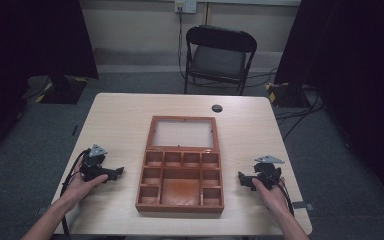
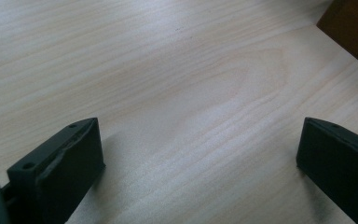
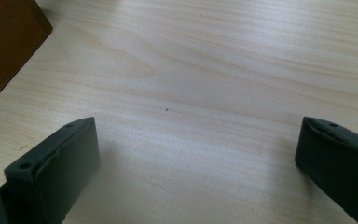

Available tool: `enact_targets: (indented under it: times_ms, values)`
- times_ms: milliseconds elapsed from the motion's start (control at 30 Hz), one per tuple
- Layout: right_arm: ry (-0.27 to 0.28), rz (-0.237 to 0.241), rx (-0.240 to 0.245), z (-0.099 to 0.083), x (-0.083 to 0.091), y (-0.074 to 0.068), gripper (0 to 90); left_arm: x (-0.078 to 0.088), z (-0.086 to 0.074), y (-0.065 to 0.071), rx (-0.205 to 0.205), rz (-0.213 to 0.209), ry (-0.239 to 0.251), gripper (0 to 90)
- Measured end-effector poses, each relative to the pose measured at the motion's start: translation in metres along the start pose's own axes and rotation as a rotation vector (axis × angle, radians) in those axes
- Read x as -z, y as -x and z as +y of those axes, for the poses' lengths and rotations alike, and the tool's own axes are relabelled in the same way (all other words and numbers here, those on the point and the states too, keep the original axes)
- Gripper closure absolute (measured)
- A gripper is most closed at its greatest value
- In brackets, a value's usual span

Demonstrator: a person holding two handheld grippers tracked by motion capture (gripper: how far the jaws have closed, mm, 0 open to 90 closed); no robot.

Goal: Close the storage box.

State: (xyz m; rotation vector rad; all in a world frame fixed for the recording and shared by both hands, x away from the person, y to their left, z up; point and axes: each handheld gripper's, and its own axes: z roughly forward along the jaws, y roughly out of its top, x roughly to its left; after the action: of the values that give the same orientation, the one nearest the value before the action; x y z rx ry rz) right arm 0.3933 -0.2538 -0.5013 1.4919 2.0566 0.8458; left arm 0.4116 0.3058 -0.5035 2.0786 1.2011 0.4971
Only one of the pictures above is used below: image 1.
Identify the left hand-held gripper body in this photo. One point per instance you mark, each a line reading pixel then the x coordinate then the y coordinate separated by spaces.
pixel 92 165

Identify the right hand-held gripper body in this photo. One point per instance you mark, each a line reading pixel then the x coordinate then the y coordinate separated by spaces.
pixel 267 171

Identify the person's left hand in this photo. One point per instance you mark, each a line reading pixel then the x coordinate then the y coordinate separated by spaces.
pixel 80 188

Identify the wooden compartment box with glass lid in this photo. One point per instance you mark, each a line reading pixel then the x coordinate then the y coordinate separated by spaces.
pixel 181 191

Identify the white wall socket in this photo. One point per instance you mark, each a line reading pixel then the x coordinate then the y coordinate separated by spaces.
pixel 185 6

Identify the black stand base with striped tape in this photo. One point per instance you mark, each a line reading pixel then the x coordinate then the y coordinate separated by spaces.
pixel 286 95
pixel 63 88

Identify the person's right hand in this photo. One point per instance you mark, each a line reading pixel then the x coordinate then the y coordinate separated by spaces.
pixel 270 198

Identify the black folding chair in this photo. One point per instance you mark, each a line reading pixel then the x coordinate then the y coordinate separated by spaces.
pixel 219 56

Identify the black curtain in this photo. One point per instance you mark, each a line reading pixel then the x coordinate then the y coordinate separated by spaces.
pixel 353 66
pixel 30 40

